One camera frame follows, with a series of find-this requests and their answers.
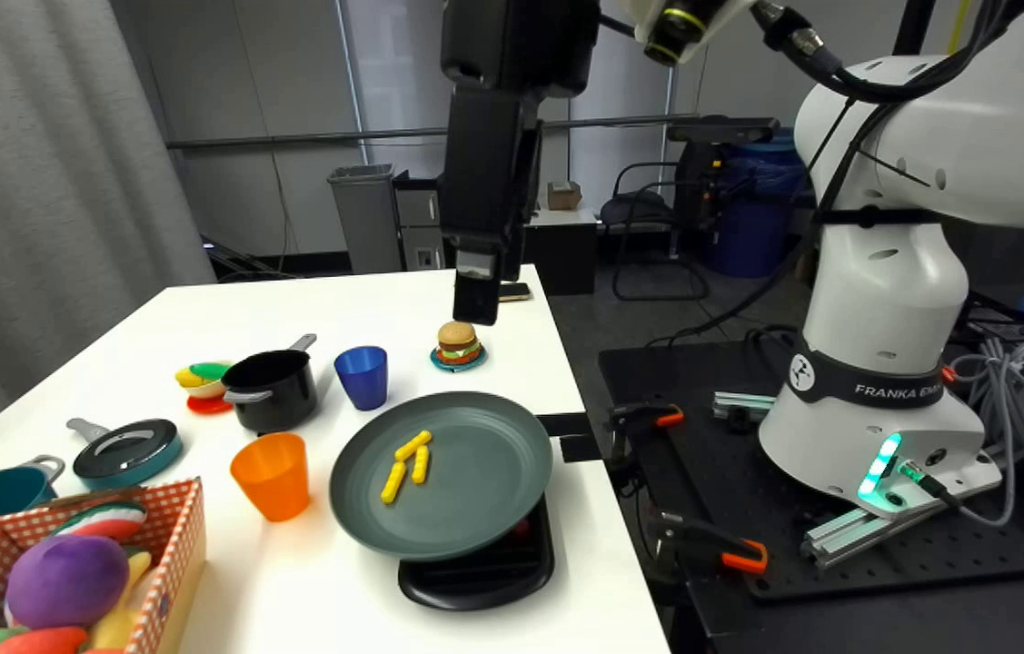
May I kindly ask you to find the aluminium rail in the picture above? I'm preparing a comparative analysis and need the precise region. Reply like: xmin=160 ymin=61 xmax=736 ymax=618
xmin=800 ymin=493 xmax=950 ymax=570
xmin=712 ymin=391 xmax=781 ymax=424

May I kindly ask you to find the bundle of grey cables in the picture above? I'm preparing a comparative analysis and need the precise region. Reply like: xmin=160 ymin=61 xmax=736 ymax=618
xmin=946 ymin=334 xmax=1024 ymax=530

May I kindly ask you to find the black office chair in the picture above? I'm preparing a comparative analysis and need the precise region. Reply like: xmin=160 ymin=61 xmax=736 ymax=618
xmin=599 ymin=161 xmax=713 ymax=303

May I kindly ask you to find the toy burger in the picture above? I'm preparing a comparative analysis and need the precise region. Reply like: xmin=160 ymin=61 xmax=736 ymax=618
xmin=435 ymin=321 xmax=484 ymax=366

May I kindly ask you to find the orange plastic cup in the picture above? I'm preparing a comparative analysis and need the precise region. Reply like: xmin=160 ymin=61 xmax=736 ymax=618
xmin=230 ymin=431 xmax=312 ymax=523

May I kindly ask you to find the orange checkered box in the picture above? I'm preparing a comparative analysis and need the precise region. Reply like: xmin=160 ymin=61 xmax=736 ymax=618
xmin=0 ymin=477 xmax=208 ymax=654

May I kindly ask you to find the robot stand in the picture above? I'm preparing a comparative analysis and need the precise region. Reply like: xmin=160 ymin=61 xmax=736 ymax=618
xmin=598 ymin=338 xmax=1024 ymax=654

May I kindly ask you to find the purple plush toy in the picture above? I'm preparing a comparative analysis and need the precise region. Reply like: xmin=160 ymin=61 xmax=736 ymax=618
xmin=5 ymin=534 xmax=131 ymax=630

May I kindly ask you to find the black tray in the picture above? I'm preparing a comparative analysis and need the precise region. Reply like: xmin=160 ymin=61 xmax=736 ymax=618
xmin=397 ymin=495 xmax=557 ymax=612

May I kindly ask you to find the teal and black pot lid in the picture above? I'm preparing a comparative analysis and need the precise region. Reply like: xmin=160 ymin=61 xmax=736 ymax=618
xmin=65 ymin=417 xmax=184 ymax=492

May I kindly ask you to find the grey plate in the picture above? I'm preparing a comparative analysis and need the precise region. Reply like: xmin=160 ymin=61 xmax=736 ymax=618
xmin=329 ymin=391 xmax=555 ymax=562

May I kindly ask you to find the blue barrel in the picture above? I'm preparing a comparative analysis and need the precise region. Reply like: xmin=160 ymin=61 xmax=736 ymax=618
xmin=705 ymin=127 xmax=809 ymax=279

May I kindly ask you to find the blue plastic cup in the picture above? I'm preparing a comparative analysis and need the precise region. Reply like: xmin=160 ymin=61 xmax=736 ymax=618
xmin=333 ymin=345 xmax=390 ymax=412

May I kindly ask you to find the stack of toy food slices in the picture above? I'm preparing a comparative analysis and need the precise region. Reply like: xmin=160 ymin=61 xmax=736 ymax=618
xmin=174 ymin=361 xmax=236 ymax=416

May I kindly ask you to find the yellow plush toy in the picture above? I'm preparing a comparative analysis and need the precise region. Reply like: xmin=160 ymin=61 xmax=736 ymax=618
xmin=88 ymin=550 xmax=154 ymax=651

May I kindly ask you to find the grey file cabinet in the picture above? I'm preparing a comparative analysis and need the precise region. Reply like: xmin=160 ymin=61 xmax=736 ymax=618
xmin=393 ymin=172 xmax=450 ymax=273

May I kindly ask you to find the camera on tripod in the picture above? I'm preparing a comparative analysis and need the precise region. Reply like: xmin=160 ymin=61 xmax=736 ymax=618
xmin=664 ymin=114 xmax=782 ymax=266

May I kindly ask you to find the red plush toy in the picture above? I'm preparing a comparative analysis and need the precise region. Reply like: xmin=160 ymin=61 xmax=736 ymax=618
xmin=0 ymin=626 xmax=89 ymax=654

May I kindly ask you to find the black and orange clamp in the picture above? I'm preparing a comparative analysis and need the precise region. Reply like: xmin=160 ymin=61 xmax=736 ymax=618
xmin=610 ymin=401 xmax=686 ymax=457
xmin=646 ymin=511 xmax=770 ymax=577

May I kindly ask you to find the grey curtain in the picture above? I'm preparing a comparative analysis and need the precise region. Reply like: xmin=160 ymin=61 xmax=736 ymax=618
xmin=0 ymin=0 xmax=218 ymax=462

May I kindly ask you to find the black toy pot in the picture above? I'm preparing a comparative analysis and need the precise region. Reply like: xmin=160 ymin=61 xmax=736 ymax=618
xmin=220 ymin=332 xmax=321 ymax=435

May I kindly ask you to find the small teal toy plate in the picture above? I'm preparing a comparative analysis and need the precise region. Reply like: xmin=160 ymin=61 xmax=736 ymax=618
xmin=429 ymin=345 xmax=490 ymax=373

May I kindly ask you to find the black cabinet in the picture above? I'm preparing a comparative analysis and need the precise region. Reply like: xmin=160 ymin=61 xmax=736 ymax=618
xmin=523 ymin=208 xmax=600 ymax=297

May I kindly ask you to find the black table bracket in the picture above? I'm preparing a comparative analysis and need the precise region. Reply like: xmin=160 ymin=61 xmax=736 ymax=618
xmin=535 ymin=412 xmax=604 ymax=463

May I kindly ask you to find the striped plush toy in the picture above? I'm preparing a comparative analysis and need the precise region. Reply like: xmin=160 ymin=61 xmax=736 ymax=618
xmin=52 ymin=500 xmax=148 ymax=545

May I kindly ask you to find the grey trash bin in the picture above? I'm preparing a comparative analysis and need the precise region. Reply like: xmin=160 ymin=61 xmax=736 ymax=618
xmin=326 ymin=163 xmax=404 ymax=274

